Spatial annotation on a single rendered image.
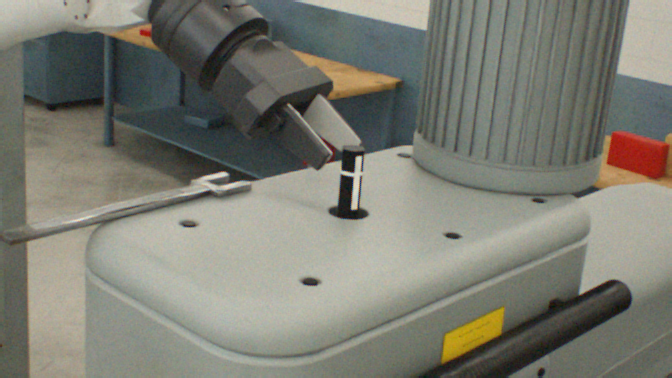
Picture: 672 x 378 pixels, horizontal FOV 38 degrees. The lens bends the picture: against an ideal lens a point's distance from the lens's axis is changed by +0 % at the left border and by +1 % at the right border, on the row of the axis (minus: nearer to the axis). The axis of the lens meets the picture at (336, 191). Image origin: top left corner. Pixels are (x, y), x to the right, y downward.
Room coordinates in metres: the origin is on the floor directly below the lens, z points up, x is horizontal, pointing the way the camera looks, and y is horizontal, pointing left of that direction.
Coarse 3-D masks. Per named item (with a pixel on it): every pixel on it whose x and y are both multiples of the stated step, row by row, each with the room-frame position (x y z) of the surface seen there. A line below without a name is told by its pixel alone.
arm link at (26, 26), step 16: (0, 0) 0.94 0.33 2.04; (16, 0) 0.94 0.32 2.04; (32, 0) 0.94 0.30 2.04; (0, 16) 0.94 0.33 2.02; (16, 16) 0.94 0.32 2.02; (32, 16) 0.94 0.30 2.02; (0, 32) 0.95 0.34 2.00; (16, 32) 0.95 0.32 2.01; (32, 32) 0.95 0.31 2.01; (48, 32) 0.95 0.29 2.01; (0, 48) 0.96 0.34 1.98
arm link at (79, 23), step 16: (48, 0) 0.93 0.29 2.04; (64, 0) 0.94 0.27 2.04; (80, 0) 0.97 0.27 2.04; (96, 0) 0.99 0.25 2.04; (112, 0) 0.99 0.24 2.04; (48, 16) 0.94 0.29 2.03; (64, 16) 0.94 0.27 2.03; (80, 16) 0.96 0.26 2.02; (96, 16) 0.97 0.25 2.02; (112, 16) 0.98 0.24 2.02; (128, 16) 0.98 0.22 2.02; (80, 32) 0.97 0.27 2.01; (112, 32) 0.99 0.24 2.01
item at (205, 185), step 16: (208, 176) 0.88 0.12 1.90; (224, 176) 0.89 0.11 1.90; (160, 192) 0.83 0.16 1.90; (176, 192) 0.83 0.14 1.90; (192, 192) 0.84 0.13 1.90; (208, 192) 0.85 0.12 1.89; (224, 192) 0.85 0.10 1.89; (240, 192) 0.86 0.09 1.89; (96, 208) 0.77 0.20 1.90; (112, 208) 0.78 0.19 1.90; (128, 208) 0.78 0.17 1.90; (144, 208) 0.79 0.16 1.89; (32, 224) 0.73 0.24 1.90; (48, 224) 0.73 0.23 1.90; (64, 224) 0.73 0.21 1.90; (80, 224) 0.74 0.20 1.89; (0, 240) 0.71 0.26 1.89; (16, 240) 0.70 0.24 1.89
